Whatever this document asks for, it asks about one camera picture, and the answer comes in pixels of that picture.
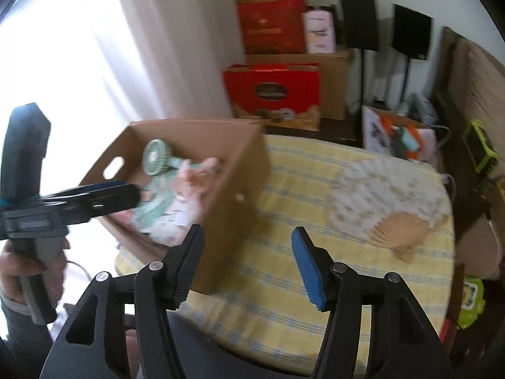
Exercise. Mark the white curtain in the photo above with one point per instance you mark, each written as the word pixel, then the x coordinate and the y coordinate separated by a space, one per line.
pixel 118 47

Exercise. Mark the red gift box gold print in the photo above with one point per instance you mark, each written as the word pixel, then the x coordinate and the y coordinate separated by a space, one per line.
pixel 272 27

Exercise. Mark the lime green frame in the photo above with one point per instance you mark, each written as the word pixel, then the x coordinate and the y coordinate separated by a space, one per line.
pixel 479 154

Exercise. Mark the black speaker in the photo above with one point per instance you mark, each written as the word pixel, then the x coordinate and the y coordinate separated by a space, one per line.
pixel 412 31
pixel 359 21

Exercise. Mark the pink and green packets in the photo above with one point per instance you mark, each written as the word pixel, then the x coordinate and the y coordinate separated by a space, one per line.
pixel 197 183

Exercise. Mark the black speaker stand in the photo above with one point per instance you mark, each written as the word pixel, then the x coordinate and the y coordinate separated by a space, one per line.
pixel 361 79
pixel 407 81

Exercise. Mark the pink round canister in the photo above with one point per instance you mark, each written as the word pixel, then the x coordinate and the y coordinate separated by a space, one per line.
pixel 319 31

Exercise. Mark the white paper bag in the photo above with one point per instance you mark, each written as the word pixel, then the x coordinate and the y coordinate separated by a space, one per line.
pixel 376 134

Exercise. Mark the person's left hand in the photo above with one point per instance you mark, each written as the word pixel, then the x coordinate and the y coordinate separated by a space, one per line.
pixel 10 272

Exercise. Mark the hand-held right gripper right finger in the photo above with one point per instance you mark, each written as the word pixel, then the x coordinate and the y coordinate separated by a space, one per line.
pixel 311 272

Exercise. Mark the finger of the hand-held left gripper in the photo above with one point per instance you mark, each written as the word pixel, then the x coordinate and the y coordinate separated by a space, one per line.
pixel 114 197

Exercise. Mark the white folding fan bamboo ribs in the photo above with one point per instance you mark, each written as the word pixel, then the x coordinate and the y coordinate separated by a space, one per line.
pixel 374 201

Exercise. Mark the yellow striped tablecloth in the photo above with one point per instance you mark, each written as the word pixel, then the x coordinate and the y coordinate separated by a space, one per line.
pixel 276 323

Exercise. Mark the green handheld electric fan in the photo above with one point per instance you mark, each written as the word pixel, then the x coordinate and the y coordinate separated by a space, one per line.
pixel 156 158

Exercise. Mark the red gift box oval label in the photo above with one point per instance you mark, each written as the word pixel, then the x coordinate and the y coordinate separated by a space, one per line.
pixel 272 83

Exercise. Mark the lime green plastic container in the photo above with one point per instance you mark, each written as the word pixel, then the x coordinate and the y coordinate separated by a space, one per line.
pixel 471 300

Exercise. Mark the closed brown cardboard box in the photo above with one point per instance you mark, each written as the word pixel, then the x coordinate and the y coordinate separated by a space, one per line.
pixel 335 83

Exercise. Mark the person's left forearm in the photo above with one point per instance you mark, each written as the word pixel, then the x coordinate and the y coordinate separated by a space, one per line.
pixel 19 323

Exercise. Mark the brown sofa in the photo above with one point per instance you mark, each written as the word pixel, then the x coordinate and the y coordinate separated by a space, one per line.
pixel 473 75

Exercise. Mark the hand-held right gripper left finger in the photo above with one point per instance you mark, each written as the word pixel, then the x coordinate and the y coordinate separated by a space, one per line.
pixel 185 268

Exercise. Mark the brown cardboard box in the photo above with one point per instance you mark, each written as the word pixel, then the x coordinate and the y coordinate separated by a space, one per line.
pixel 232 173
pixel 335 83

